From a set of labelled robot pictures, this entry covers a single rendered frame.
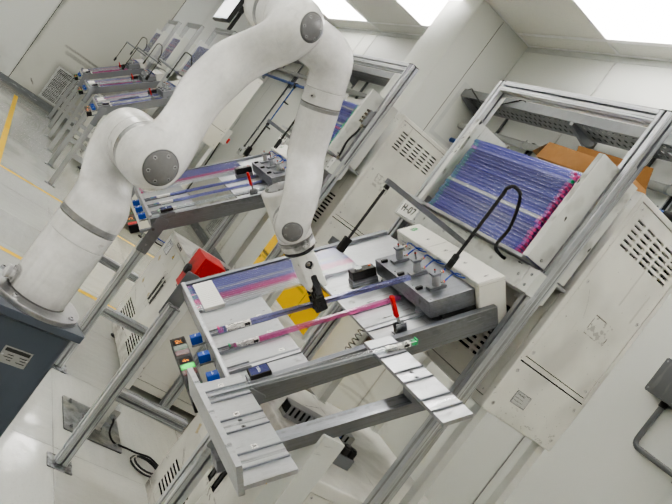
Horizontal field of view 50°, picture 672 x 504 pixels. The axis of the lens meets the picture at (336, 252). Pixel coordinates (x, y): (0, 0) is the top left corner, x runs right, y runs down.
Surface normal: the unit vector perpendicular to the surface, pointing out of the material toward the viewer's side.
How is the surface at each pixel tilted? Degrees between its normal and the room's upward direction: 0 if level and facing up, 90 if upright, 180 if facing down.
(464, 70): 90
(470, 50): 90
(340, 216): 90
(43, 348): 90
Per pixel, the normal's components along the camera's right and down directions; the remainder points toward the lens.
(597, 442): -0.72, -0.51
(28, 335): 0.52, 0.43
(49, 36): 0.36, 0.31
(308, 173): 0.34, -0.40
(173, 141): 0.75, 0.03
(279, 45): -0.05, 0.77
